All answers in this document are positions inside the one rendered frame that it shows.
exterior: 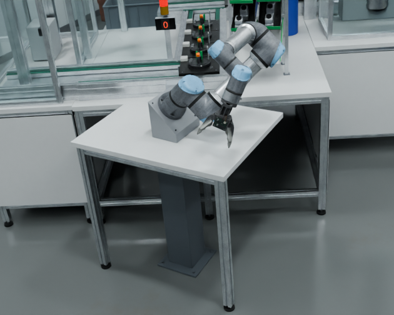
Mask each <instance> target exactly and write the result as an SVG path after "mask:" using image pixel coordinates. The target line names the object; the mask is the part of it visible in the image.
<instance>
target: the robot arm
mask: <svg viewBox="0 0 394 315"><path fill-rule="evenodd" d="M246 44H249V45H250V46H251V47H252V48H253V49H252V50H251V51H250V56H249V57H248V58H247V59H246V60H245V61H244V62H243V63H242V62H241V61H240V60H239V59H238V58H237V57H236V56H235V54H236V53H237V52H238V51H239V50H240V49H241V48H242V47H244V46H245V45H246ZM284 52H285V47H284V45H282V43H281V41H279V40H278V39H277V38H276V37H275V36H274V35H273V34H272V33H271V31H270V30H269V29H268V28H267V27H266V26H264V25H263V24H261V23H259V22H254V21H248V22H244V23H242V24H241V25H239V26H238V28H237V30H236V32H235V33H233V34H232V35H231V36H230V37H229V38H228V39H227V40H225V41H224V42H221V41H220V40H217V41H216V42H215V43H214V44H213V45H212V46H211V47H210V48H209V49H208V53H209V54H210V55H211V57H212V58H213V59H214V60H215V61H216V62H217V63H218V64H219V65H220V66H221V67H222V68H223V69H224V70H225V71H226V72H227V73H228V74H229V75H230V76H229V77H228V78H227V79H226V80H225V81H224V82H222V83H221V84H220V85H219V86H218V87H217V88H216V89H215V90H214V91H209V92H208V93H206V92H205V91H204V88H205V86H204V85H203V82H202V80H201V79H200V78H198V77H196V76H194V75H186V76H184V77H183V78H182V79H180V80H179V82H178V83H177V84H176V86H175V87H174V88H173V89H172V90H170V91H168V92H166V93H164V94H162V95H161V96H160V97H159V99H158V106H159V109H160V111H161V112H162V113H163V114H164V115H165V116H166V117H167V118H170V119H174V120H177V119H180V118H181V117H182V116H183V115H184V114H185V111H186V108H187V107H188V108H189V109H190V110H191V111H192V112H193V113H194V114H195V115H196V116H197V117H198V118H199V120H200V121H202V122H203V124H202V125H201V126H200V128H199V129H198V132H197V135H198V134H199V133H201V132H202V130H204V129H206V128H207V127H209V126H212V124H213V126H214V127H216V128H218V129H220V130H223V131H225V133H226V135H227V140H228V148H230V146H231V143H232V139H233V133H234V128H235V127H234V124H233V120H232V117H231V115H230V112H231V110H232V108H236V107H237V105H238V103H239V101H240V100H242V97H241V96H242V94H243V92H244V90H245V87H246V85H247V84H248V83H249V82H250V80H251V79H252V78H253V77H254V76H255V75H256V74H257V73H258V72H259V71H260V70H261V69H267V68H268V67H270V68H272V67H273V66H274V65H275V64H276V63H277V61H278V60H279V59H280V57H282V55H283V54H284Z"/></svg>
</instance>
